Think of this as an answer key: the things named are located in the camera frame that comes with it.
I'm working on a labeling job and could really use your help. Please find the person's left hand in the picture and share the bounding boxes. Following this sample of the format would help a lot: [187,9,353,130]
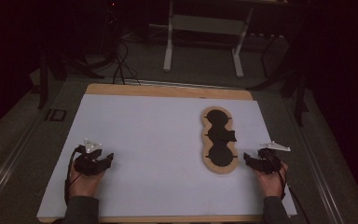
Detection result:
[69,163,106,199]

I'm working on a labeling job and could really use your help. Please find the white metal stand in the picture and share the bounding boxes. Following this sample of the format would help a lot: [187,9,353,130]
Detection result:
[162,0,255,79]

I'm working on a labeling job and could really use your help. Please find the white table mat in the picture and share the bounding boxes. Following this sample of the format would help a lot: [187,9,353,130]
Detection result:
[36,92,298,218]

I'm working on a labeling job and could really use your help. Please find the metal floor rail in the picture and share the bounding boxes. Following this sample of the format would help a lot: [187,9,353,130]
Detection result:
[0,118,42,214]
[283,99,347,224]

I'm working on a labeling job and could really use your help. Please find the black floor cables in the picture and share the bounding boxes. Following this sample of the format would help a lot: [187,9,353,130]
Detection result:
[111,39,143,86]

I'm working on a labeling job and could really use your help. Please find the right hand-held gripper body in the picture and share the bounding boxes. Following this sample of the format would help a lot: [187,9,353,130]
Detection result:
[256,141,292,175]

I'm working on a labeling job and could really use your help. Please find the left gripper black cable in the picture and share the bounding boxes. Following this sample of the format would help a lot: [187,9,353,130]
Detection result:
[63,146,87,206]

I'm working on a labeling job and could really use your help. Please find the silver floor strip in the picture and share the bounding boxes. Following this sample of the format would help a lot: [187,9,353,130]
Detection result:
[122,78,247,91]

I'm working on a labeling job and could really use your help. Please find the wooden tray with black inserts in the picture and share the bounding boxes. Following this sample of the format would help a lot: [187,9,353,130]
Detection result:
[200,105,241,175]

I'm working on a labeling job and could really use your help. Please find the person's right hand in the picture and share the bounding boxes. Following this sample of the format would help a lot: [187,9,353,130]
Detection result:
[254,162,290,198]

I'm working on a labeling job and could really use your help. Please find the black metal stand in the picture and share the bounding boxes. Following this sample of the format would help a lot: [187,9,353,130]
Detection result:
[293,70,310,127]
[36,50,49,110]

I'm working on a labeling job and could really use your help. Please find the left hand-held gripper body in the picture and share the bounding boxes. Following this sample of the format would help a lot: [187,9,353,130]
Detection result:
[74,138,104,177]

